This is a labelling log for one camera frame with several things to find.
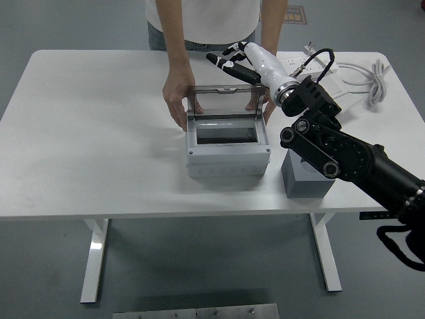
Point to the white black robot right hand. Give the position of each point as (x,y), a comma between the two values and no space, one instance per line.
(265,63)

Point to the person's left hand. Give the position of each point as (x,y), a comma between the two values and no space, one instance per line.
(269,106)

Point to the person's right hand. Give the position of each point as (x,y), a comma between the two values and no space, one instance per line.
(177,89)

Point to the transparent hinged box lid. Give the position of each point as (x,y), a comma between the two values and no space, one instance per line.
(212,88)

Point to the grey plastic enclosure box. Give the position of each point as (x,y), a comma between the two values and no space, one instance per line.
(229,156)

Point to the person's right forearm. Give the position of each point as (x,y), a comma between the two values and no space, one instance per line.
(172,33)

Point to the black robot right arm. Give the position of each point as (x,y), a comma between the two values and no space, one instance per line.
(365,159)

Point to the person's left forearm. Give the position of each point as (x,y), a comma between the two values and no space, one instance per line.
(274,26)

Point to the large white power strip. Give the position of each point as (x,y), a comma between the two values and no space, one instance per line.
(295,61)

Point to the white pronged plug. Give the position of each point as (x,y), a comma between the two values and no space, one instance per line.
(309,49)

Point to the dark floor sign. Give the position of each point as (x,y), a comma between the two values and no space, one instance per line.
(297,18)

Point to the person's torso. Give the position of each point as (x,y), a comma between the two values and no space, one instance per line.
(216,20)

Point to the white flat socket plate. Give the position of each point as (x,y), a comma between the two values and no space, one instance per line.
(348,99)

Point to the grey cube holder block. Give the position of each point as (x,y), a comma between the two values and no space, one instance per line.
(305,186)

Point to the black table control panel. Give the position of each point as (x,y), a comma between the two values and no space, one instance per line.
(373,215)

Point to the white table leg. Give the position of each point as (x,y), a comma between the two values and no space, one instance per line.
(94,259)
(327,252)

